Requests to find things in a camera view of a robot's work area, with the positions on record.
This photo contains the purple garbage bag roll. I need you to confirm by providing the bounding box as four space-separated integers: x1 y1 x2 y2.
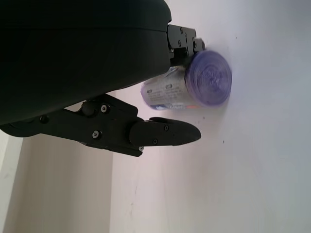
140 49 233 112

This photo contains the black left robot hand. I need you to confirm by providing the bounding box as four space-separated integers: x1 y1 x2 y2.
0 0 206 158

